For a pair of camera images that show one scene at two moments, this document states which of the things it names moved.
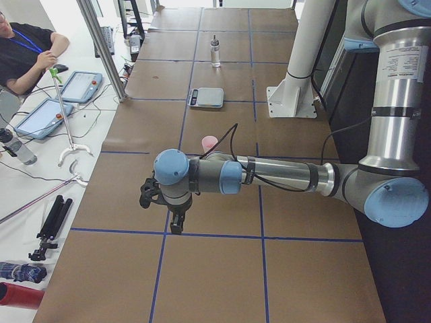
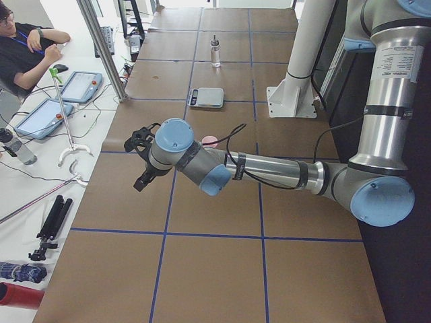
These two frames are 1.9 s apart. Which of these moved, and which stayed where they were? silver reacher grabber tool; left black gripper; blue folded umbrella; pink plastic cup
Moved: left black gripper
Stayed: blue folded umbrella; silver reacher grabber tool; pink plastic cup
